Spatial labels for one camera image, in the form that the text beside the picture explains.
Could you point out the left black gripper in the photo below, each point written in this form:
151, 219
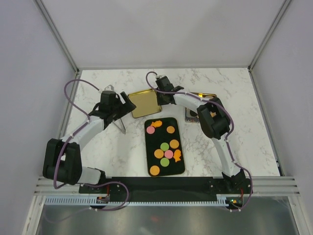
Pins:
128, 106

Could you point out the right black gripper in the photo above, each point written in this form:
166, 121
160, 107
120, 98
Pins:
160, 102

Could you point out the cookie tin box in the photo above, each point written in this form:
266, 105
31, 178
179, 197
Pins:
192, 117

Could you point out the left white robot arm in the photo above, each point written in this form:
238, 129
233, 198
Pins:
63, 163

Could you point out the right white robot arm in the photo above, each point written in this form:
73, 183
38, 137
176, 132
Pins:
216, 123

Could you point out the gold tin lid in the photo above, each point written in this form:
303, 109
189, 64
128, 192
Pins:
145, 102

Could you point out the pink round cookie top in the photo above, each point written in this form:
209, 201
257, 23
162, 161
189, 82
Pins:
150, 130

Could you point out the pink round cookie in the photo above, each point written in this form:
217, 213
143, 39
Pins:
168, 154
150, 130

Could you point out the orange fish cookie top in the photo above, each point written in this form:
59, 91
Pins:
156, 124

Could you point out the orange fish cookie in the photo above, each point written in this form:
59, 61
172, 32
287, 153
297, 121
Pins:
156, 124
177, 155

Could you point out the orange round cookie top right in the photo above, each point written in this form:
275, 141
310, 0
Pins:
170, 129

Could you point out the orange round cookie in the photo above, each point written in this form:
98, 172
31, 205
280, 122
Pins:
154, 170
170, 129
174, 144
159, 153

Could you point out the black cookie tray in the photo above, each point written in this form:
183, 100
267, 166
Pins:
153, 142

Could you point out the green round cookie upper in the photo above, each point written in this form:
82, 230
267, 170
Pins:
164, 146

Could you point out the green round cookie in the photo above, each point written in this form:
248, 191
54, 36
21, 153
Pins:
164, 162
164, 146

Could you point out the orange round cookie left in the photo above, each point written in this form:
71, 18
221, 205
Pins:
159, 153

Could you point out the pink round cookie lower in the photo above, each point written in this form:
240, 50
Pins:
168, 154

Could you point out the green round cookie lower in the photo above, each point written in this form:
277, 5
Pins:
164, 162

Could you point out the orange fish cookie lower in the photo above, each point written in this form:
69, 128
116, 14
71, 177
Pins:
177, 155

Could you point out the orange round cookie bottom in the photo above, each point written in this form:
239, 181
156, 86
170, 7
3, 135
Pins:
154, 170

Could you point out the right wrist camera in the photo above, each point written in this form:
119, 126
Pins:
161, 78

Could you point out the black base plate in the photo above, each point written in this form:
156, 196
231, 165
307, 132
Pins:
180, 188

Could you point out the left aluminium frame post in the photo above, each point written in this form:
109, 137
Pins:
56, 34

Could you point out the aluminium frame post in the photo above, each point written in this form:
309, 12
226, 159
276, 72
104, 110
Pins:
274, 25
56, 34

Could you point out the white slotted cable duct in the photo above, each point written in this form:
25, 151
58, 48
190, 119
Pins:
220, 201

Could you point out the right aluminium frame post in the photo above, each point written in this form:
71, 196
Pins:
274, 25

